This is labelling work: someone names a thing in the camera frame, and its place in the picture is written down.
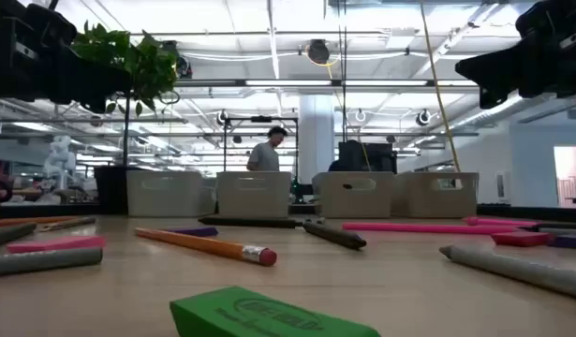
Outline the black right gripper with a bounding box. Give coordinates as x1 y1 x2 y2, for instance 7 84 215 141
455 0 576 110

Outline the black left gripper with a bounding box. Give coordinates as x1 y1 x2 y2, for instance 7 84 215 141
0 0 132 113

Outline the dark pencil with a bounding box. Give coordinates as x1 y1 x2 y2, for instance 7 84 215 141
37 216 97 233

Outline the pink eraser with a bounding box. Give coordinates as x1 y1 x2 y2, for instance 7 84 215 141
6 235 107 255

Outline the black pen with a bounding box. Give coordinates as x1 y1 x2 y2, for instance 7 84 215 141
198 215 299 229
532 221 576 230

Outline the red eraser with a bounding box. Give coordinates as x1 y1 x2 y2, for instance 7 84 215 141
491 230 553 248

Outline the purple eraser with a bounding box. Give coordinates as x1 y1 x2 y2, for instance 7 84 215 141
167 226 220 238

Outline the blue eraser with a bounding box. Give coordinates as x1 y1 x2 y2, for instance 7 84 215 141
547 233 576 251

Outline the orange pencil with pink eraser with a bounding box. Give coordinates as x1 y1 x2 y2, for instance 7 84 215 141
134 227 278 268

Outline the dark grey pen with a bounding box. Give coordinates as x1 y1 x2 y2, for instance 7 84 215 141
302 219 368 251

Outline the green eraser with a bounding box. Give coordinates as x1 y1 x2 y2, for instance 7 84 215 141
169 285 382 337

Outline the potted green tree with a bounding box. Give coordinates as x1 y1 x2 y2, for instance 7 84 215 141
71 21 181 215

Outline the white robot figure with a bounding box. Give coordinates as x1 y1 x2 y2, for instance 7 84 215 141
42 135 78 191

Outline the ceiling light strip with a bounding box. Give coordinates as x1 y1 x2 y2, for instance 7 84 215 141
342 79 430 87
244 79 333 87

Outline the white plastic bin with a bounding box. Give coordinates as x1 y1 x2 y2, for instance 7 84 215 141
392 171 480 219
311 171 395 219
215 170 292 219
126 170 217 218

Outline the black monitor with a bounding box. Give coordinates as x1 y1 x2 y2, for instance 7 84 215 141
338 139 398 174

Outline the person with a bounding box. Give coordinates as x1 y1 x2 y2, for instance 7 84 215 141
246 125 288 172

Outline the white pillar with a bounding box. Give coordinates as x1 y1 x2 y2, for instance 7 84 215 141
298 95 336 184

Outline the silver ventilation duct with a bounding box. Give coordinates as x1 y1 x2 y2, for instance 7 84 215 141
449 95 527 135

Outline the yellow cable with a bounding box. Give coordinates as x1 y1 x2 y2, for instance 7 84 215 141
419 0 462 173

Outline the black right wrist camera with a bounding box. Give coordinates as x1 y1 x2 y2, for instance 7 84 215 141
515 0 558 38

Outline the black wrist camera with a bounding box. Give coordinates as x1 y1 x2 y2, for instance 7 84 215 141
515 0 558 38
24 2 78 48

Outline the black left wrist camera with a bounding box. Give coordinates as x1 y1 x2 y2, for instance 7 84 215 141
24 2 78 48

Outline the black cable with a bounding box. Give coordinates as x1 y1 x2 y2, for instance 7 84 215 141
336 0 349 144

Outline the black camera rig frame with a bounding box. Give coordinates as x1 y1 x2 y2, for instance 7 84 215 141
223 115 300 207

